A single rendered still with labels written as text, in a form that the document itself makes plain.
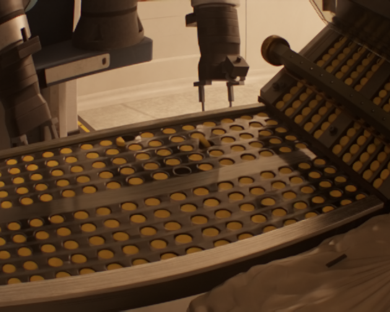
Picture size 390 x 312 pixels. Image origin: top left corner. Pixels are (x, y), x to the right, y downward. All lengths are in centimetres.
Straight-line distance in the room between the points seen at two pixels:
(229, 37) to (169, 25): 204
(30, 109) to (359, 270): 68
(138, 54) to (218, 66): 51
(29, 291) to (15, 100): 59
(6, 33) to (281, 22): 261
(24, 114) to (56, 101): 81
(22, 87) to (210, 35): 36
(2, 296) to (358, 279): 22
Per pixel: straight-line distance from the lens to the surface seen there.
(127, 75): 309
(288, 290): 36
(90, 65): 154
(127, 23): 155
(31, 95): 96
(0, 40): 93
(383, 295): 35
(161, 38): 314
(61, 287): 38
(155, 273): 40
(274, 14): 337
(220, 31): 111
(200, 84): 112
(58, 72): 150
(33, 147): 55
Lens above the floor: 120
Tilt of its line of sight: 27 degrees down
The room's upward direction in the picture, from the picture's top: 1 degrees clockwise
